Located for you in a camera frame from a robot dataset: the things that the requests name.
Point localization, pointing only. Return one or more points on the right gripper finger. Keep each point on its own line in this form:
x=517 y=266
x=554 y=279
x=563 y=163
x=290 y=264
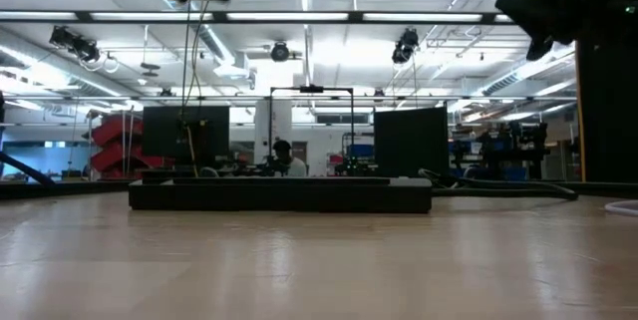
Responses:
x=558 y=11

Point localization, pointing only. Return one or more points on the black power strip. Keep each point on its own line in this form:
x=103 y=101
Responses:
x=279 y=198

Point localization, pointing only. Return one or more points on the LED light bar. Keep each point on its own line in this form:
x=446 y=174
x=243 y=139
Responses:
x=284 y=16

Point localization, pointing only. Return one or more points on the black curtain panel yellow edge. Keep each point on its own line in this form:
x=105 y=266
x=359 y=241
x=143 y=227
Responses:
x=608 y=120

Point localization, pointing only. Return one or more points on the black robot workstation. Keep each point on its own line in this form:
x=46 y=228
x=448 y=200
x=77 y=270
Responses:
x=518 y=140

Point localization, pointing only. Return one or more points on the wide black screen panel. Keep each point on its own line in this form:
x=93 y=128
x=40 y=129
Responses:
x=164 y=130

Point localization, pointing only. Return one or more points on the red shelf rack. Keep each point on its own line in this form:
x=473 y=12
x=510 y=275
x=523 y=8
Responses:
x=114 y=130

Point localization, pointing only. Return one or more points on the tall black screen panel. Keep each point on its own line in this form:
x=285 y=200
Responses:
x=411 y=140

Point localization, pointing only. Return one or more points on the person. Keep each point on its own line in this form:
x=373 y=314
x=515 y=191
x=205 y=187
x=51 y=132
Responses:
x=291 y=165

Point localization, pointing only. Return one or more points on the small blue crate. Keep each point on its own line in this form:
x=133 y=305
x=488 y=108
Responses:
x=361 y=150

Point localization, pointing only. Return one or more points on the long black hanging camera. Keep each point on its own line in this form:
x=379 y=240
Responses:
x=75 y=43

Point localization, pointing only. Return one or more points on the round black hanging camera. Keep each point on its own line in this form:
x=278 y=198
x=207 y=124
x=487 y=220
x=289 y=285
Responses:
x=279 y=52

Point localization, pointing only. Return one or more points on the double black hanging camera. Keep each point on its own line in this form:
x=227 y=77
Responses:
x=404 y=48

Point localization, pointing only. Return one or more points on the thin black frame rig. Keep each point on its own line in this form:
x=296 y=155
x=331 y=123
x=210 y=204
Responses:
x=311 y=89

